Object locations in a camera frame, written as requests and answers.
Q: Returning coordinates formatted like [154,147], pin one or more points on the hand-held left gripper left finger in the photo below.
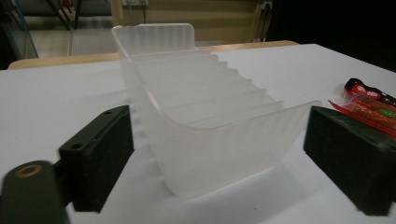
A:
[96,158]

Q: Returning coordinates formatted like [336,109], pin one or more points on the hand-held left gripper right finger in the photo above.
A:
[351,155]

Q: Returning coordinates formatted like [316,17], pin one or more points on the translucent plastic storage box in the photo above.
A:
[205,124]

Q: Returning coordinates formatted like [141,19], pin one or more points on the red sausage snack packet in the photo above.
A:
[372,107]

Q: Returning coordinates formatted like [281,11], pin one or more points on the black metal stand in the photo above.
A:
[67,12]

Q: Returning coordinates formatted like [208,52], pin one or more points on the beige wooden cabinet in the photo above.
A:
[199,21]

